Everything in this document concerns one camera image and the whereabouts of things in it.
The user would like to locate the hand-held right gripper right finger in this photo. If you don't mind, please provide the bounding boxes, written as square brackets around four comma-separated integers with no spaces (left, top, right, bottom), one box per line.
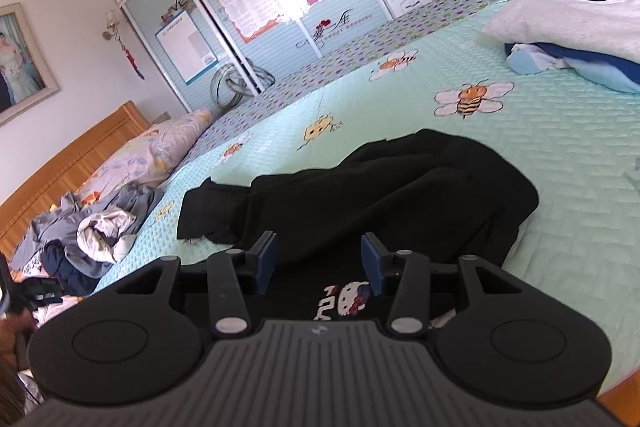
[361,232,541,340]

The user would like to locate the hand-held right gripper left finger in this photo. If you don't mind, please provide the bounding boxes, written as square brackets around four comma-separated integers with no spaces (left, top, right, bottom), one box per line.
[97,231,279,340]

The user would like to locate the black pants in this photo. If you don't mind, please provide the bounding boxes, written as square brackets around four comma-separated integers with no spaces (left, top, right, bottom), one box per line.
[176,129,541,323]

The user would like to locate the person's left hand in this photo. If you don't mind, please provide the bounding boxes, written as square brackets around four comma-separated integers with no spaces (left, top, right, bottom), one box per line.
[0,309,38,360]

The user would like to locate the navy garment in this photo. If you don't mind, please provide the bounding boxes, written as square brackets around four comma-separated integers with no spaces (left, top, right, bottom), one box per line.
[40,243,108,295]

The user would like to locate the white jacket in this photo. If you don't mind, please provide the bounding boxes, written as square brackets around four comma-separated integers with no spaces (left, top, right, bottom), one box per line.
[76,209,138,264]

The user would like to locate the grey shirt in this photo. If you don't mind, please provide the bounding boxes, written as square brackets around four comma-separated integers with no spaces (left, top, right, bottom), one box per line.
[10,181,166,273]

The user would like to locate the wooden headboard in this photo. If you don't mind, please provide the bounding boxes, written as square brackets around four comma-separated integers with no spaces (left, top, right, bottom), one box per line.
[0,101,151,253]

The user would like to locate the floral pillow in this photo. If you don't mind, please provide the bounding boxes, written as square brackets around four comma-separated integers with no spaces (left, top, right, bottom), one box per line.
[75,107,213,202]

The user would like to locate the green quilted bee bedspread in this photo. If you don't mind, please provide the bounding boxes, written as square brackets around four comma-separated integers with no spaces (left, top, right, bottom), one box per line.
[92,0,640,395]

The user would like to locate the framed wedding photo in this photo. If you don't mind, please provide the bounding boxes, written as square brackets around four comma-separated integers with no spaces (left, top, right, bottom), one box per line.
[0,3,60,128]

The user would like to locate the blue framed poster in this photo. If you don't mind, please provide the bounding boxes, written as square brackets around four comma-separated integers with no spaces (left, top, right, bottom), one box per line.
[155,9,220,85]

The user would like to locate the red tassel ornament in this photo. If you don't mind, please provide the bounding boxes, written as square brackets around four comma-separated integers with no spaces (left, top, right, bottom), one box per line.
[120,38,147,82]

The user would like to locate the light blue garment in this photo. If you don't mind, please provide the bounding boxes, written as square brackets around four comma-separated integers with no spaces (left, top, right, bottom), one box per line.
[505,44,640,95]

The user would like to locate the orange framed poster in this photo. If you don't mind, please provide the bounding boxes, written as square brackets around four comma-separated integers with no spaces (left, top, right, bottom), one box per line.
[209,0,281,45]

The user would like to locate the blue knitted sweater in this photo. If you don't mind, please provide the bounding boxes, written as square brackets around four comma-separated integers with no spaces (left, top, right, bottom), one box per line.
[502,42,640,85]

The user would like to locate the white hoodie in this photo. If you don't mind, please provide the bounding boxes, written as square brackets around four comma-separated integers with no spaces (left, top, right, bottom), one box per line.
[482,0,640,75]

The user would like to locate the wall lamp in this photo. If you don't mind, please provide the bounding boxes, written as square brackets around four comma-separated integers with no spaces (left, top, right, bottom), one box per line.
[102,10,123,42]

